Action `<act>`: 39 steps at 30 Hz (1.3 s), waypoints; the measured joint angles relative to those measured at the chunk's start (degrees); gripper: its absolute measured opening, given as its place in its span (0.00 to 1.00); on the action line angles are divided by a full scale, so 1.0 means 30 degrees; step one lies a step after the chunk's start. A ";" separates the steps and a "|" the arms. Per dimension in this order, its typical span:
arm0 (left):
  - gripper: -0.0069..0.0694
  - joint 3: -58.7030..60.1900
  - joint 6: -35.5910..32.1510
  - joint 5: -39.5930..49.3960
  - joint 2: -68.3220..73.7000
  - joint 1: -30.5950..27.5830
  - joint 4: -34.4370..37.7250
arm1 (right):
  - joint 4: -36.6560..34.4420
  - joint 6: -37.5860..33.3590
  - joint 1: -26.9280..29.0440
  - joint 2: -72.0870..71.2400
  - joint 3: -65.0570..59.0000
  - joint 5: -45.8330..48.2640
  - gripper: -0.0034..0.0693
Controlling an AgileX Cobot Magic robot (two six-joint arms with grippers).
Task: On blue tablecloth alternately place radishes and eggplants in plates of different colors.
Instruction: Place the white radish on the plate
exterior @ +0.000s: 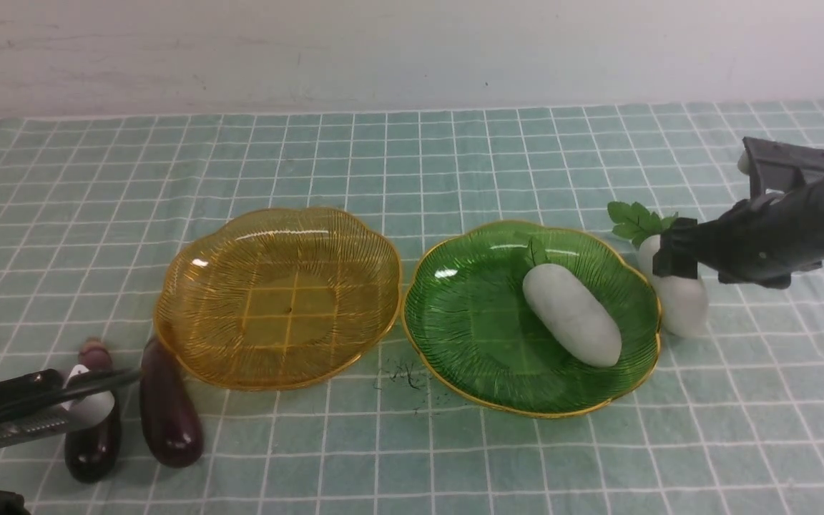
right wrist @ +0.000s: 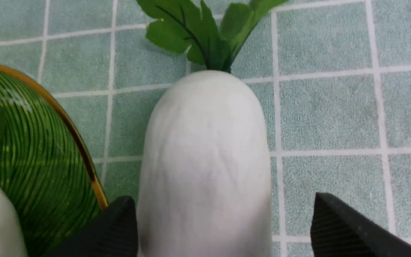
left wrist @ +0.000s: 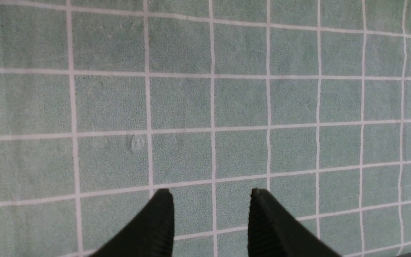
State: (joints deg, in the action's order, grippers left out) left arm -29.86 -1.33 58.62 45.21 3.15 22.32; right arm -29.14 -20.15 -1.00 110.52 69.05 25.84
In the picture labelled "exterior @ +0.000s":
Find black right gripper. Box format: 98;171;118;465
652;178;824;289

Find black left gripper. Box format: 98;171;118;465
0;368;141;448

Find white radish with leaves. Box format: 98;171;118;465
522;237;622;368
606;201;710;337

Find dark purple eggplant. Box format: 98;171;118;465
139;337;204;469
64;337;123;484

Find green checked tablecloth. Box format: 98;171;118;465
0;99;824;514

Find amber plastic scalloped plate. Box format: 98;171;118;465
153;207;403;391

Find green plastic scalloped plate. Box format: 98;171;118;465
402;220;662;418

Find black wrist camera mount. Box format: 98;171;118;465
737;137;824;200

